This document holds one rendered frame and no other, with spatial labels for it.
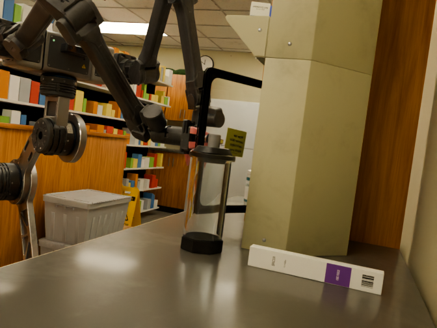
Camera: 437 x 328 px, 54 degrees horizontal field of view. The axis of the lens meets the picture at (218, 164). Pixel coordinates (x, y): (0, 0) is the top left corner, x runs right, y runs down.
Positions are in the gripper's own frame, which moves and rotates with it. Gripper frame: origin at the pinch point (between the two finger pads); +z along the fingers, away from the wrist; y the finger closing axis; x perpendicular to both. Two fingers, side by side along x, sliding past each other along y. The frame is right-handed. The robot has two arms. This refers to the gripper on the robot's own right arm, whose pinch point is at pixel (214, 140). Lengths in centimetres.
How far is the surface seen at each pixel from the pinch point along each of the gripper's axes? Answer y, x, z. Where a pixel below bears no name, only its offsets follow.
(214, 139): 0.0, -26.2, 9.3
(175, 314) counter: -26, -62, 19
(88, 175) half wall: -42, 198, -181
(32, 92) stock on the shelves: 24, 178, -232
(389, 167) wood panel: -2, 21, 50
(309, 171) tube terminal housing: -4.8, -13.4, 30.1
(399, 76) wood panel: 26, 21, 49
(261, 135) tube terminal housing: 2.4, -16.5, 17.9
